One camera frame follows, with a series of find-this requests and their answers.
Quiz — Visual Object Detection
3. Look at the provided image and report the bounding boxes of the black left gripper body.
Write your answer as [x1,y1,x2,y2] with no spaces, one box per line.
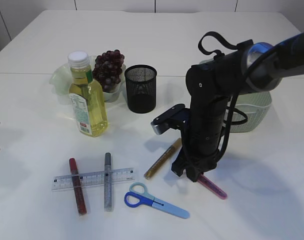
[171,97,231,177]

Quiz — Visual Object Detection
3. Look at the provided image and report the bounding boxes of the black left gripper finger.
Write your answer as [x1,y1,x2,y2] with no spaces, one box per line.
[185,166,204,182]

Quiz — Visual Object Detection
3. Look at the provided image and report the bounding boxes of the pink capped scissors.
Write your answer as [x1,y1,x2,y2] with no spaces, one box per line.
[197,174,228,200]

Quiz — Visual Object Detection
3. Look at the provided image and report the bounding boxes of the yellow oil bottle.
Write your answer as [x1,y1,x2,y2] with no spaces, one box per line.
[67,51,108,137]

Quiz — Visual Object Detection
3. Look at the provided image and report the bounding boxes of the purple artificial grape bunch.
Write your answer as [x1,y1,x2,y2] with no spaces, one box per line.
[92,49,125,93]

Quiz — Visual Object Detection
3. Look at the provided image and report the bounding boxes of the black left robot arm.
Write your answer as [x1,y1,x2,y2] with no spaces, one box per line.
[171,32,304,182]

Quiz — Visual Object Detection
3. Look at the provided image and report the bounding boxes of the gold glitter marker pen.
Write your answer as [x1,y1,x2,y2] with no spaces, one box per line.
[144,138,182,180]

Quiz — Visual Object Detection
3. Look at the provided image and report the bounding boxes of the green woven plastic basket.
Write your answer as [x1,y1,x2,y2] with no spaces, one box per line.
[198,58,272,133]

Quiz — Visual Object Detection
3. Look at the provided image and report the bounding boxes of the clear plastic ruler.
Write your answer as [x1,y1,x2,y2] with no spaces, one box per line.
[51,167,136,192]

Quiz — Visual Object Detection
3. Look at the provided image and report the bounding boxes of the black mesh pen holder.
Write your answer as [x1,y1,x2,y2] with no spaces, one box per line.
[124,64,157,114]

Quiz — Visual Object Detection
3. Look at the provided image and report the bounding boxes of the red glitter marker pen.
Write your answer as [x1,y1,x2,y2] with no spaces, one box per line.
[69,158,87,216]

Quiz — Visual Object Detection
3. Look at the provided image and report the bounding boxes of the silver glitter marker pen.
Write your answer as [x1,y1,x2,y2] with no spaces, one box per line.
[104,152,113,212]

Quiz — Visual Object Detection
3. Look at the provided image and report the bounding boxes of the blue capped scissors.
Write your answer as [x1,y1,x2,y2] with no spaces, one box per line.
[124,182,190,219]

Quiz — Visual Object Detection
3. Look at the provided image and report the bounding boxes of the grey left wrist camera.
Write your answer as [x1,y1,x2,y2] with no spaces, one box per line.
[150,103,190,135]

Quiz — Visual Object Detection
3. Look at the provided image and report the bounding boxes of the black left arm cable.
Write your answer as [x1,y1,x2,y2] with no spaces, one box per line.
[181,31,279,176]

